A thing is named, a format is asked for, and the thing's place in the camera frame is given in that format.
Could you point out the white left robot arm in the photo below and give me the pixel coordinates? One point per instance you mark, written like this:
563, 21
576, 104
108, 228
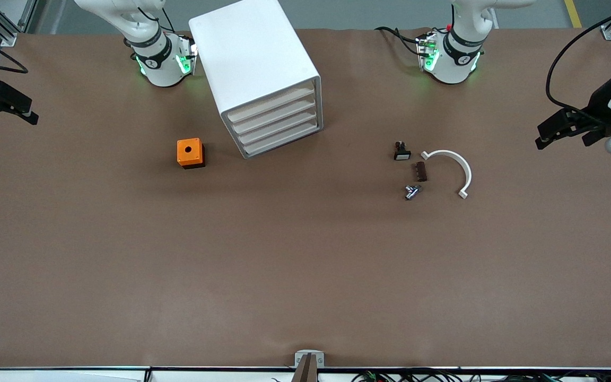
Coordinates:
451, 63

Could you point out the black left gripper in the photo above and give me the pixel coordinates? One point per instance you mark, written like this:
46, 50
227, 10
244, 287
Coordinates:
600, 104

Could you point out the brown terminal block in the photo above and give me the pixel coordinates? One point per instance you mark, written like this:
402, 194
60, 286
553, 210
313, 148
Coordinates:
419, 172

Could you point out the orange box with hole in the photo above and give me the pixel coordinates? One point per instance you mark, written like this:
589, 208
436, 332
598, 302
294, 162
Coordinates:
183, 156

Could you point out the brown mount bar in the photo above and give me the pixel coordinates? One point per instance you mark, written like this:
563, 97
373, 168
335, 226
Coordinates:
306, 371

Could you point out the small black pushbutton switch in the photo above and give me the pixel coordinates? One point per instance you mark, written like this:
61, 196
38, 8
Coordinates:
402, 154

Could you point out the small silver metal connector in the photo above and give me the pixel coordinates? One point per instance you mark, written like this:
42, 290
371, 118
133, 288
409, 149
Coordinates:
412, 192

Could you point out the grey metal mount bracket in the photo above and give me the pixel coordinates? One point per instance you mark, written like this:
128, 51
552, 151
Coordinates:
300, 358

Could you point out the white curved plastic arc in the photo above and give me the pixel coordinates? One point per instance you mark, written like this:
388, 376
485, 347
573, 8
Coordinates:
456, 158

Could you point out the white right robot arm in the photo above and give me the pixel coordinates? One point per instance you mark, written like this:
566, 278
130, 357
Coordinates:
159, 69

